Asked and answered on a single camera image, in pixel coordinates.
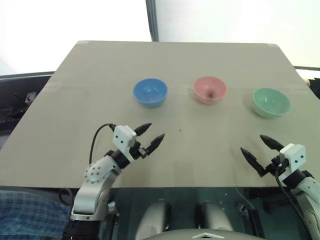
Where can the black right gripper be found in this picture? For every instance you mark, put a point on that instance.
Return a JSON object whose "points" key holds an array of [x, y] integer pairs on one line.
{"points": [[277, 168]]}

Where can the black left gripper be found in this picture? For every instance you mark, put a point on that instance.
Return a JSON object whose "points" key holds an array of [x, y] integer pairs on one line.
{"points": [[138, 151]]}

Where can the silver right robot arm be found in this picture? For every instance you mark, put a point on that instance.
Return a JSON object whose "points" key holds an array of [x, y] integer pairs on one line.
{"points": [[308, 200]]}

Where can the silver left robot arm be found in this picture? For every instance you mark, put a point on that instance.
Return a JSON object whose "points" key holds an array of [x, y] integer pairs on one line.
{"points": [[92, 180]]}

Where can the blue bowl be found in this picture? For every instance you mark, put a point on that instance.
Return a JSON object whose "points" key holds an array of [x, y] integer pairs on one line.
{"points": [[150, 93]]}

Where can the green bowl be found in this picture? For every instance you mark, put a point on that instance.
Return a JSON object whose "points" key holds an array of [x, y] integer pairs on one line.
{"points": [[271, 103]]}

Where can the red bowl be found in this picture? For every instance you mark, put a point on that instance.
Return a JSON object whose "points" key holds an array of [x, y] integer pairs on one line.
{"points": [[210, 90]]}

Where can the grey robot torso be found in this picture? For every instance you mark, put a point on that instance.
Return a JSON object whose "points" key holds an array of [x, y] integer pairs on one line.
{"points": [[202, 235]]}

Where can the grey vertical pillar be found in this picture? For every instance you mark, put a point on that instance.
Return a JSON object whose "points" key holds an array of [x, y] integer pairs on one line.
{"points": [[152, 20]]}

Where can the blue plaid cloth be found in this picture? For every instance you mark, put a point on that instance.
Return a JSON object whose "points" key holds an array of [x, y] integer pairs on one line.
{"points": [[27, 215]]}

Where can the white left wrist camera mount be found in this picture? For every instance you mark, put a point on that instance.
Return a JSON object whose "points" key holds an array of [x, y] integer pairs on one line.
{"points": [[123, 137]]}

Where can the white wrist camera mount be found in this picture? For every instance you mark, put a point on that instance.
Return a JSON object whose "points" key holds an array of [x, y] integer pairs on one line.
{"points": [[295, 155], [123, 137]]}

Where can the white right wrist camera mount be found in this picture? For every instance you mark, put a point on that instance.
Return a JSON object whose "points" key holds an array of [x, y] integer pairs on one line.
{"points": [[295, 155]]}

